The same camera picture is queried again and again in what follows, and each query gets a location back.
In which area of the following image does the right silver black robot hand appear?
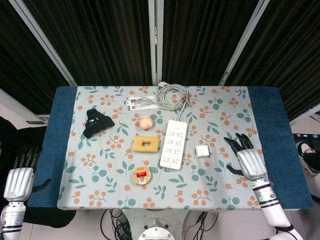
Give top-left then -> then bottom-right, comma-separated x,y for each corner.
223,132 -> 268,181

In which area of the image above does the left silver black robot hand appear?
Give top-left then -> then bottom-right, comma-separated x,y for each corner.
2,146 -> 52,202

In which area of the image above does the white plug adapter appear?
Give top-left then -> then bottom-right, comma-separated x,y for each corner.
194,144 -> 212,159

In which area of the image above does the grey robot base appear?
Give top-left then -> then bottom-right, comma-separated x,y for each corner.
119,208 -> 199,240

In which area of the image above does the white power strip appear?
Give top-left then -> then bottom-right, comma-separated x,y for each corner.
159,119 -> 189,172

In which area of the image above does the floral tablecloth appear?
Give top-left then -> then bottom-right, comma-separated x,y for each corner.
56,85 -> 272,211

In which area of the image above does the blue table cover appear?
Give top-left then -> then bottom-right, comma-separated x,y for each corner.
27,85 -> 314,209

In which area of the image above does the black white sneaker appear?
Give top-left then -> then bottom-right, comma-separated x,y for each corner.
295,140 -> 320,177

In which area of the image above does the black curtain panel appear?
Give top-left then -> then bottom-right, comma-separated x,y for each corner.
23,0 -> 154,87
0,0 -> 69,116
161,0 -> 261,87
224,0 -> 320,123

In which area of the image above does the round tin with red label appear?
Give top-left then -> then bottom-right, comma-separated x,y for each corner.
132,166 -> 154,186

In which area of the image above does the pink peach ball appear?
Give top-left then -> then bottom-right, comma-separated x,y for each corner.
138,115 -> 157,131

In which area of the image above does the yellow sponge with hole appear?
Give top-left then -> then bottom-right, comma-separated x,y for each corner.
131,135 -> 161,154

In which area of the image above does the clear plastic packet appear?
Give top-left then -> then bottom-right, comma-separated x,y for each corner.
125,94 -> 160,112

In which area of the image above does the black floor cable bundle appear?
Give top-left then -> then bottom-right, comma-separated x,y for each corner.
191,211 -> 219,240
99,208 -> 132,240

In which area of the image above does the white cable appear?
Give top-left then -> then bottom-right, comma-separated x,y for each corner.
155,82 -> 194,121

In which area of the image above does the white frame post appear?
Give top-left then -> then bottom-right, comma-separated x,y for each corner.
8,0 -> 77,87
218,0 -> 271,87
147,0 -> 165,87

